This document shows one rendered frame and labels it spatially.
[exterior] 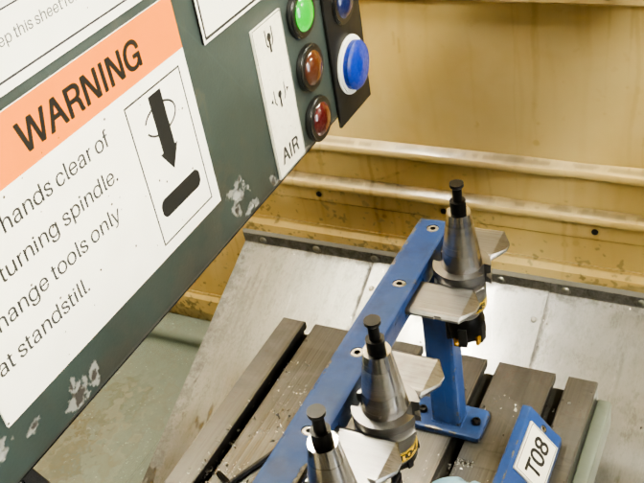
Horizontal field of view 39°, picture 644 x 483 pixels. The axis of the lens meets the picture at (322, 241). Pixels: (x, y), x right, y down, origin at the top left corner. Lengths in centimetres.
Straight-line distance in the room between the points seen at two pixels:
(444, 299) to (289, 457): 26
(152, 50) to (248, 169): 10
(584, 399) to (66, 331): 100
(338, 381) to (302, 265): 82
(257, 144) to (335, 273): 118
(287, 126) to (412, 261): 53
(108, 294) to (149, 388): 152
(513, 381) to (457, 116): 41
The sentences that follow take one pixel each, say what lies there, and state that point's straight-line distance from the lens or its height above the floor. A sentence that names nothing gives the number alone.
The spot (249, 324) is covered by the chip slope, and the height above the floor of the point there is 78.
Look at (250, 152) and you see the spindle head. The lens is 47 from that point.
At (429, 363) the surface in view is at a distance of 90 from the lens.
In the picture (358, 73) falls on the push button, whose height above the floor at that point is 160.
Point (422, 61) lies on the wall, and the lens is 139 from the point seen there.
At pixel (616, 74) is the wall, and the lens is 132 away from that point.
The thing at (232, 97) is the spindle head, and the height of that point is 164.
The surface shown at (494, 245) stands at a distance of 104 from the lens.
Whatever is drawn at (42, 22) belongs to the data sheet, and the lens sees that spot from 35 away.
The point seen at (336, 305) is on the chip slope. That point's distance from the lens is 162.
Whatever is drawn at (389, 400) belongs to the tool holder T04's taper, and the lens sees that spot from 82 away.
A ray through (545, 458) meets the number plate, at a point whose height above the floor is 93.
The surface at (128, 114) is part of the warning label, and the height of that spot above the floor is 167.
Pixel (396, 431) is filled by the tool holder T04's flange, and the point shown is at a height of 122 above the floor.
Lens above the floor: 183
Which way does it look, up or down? 35 degrees down
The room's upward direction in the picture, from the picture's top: 10 degrees counter-clockwise
